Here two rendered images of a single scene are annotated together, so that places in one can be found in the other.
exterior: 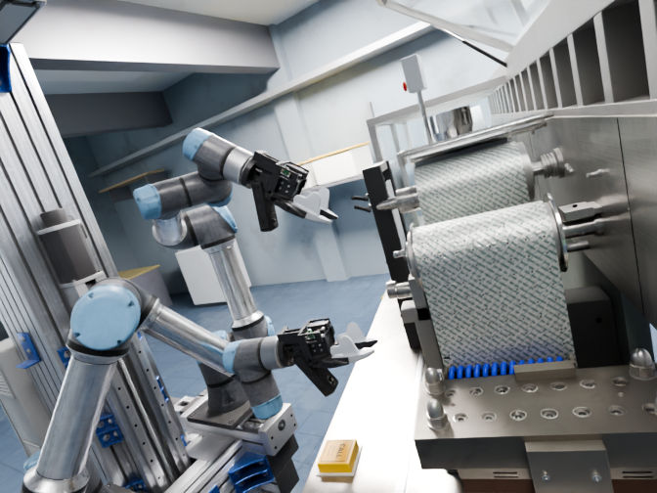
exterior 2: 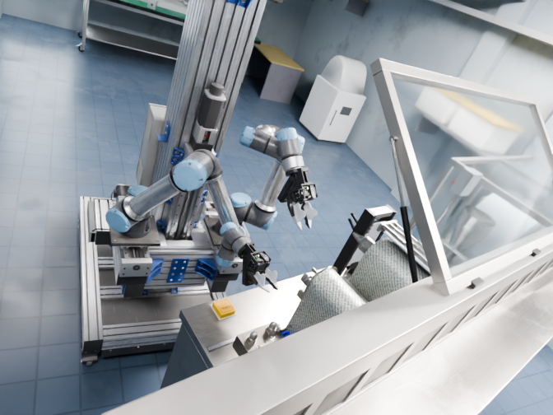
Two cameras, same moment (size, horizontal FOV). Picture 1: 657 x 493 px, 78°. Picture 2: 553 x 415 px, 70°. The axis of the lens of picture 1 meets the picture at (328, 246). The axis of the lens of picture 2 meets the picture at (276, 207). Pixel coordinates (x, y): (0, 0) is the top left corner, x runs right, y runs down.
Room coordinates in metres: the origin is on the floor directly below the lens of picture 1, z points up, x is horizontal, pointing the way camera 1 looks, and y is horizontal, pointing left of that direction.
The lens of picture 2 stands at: (-0.33, -0.32, 2.11)
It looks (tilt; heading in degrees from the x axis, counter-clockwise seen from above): 30 degrees down; 20
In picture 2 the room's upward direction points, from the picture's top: 23 degrees clockwise
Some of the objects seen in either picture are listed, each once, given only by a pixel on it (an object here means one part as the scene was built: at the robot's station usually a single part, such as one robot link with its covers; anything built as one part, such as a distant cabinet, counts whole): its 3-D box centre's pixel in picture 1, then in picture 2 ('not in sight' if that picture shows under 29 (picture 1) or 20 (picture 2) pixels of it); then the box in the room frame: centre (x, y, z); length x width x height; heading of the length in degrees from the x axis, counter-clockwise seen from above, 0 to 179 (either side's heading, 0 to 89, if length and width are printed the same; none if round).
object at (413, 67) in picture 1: (412, 75); not in sight; (1.31, -0.40, 1.66); 0.07 x 0.07 x 0.10; 64
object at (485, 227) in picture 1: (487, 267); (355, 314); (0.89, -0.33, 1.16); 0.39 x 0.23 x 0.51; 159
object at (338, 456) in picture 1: (338, 455); (224, 308); (0.74, 0.10, 0.91); 0.07 x 0.07 x 0.02; 69
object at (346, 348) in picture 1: (349, 347); (262, 280); (0.79, 0.02, 1.11); 0.09 x 0.03 x 0.06; 60
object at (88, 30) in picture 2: not in sight; (170, 33); (4.98, 4.48, 0.51); 2.77 x 1.04 x 1.02; 145
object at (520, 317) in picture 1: (498, 324); (315, 338); (0.71, -0.26, 1.11); 0.23 x 0.01 x 0.18; 69
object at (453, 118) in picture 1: (450, 119); not in sight; (1.44, -0.53, 1.50); 0.14 x 0.14 x 0.06
